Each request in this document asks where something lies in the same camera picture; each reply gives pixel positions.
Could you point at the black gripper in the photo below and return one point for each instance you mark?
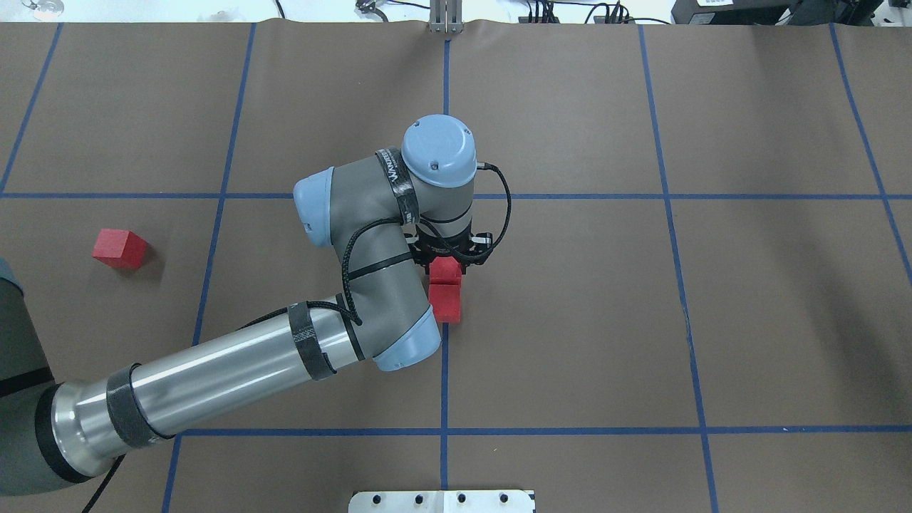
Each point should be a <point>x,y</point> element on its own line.
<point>436,252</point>

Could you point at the red block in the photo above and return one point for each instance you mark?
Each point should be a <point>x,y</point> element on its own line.
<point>446,302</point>
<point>445,271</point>
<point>120,249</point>

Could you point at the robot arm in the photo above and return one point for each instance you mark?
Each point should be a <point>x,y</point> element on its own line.
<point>383,216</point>

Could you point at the black box with label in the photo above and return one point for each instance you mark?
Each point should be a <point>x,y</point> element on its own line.
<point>728,13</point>

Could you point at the round metal disc with clip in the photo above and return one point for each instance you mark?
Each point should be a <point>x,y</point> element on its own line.
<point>45,10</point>

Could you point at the aluminium frame post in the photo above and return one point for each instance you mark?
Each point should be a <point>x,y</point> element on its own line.
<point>445,16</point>

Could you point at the white pedestal column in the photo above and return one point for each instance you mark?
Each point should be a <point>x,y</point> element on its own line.
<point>467,500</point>

